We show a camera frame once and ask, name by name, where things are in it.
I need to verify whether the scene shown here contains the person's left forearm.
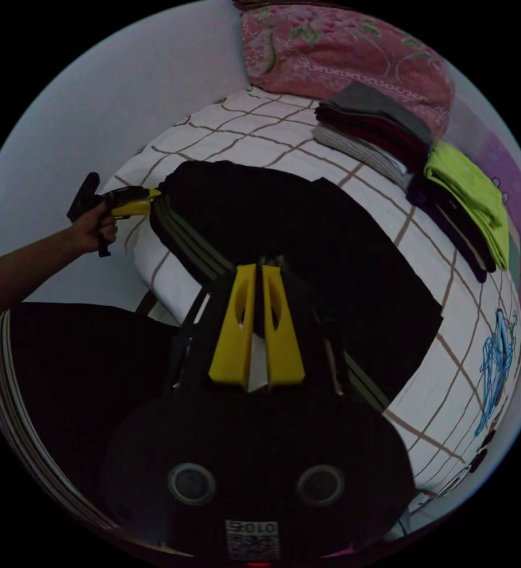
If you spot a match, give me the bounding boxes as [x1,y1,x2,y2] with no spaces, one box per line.
[0,225,80,311]

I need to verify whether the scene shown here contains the pink floral blanket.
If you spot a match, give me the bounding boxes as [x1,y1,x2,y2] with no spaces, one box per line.
[240,3,455,142]

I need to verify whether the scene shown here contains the blue clothes hangers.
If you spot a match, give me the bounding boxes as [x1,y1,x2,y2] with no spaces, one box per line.
[474,309,518,438]

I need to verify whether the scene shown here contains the pile of clothes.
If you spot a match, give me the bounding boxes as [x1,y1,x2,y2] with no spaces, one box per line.
[312,81,510,285]

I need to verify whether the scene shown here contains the black pants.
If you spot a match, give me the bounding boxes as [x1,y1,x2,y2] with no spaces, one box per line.
[149,160,445,402]

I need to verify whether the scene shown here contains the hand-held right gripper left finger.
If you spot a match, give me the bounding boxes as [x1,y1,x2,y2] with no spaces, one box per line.
[208,264,258,393]

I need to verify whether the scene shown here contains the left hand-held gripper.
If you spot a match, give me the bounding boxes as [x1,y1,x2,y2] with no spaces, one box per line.
[92,186,162,259]

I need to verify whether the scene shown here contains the person's left hand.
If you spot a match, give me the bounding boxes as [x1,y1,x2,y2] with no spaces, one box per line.
[70,205,120,256]

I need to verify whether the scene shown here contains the bed with checked sheet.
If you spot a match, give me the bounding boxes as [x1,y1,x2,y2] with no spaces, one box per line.
[104,85,521,505]

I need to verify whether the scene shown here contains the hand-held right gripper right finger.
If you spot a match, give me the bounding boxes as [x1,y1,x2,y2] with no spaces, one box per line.
[262,264,306,387]

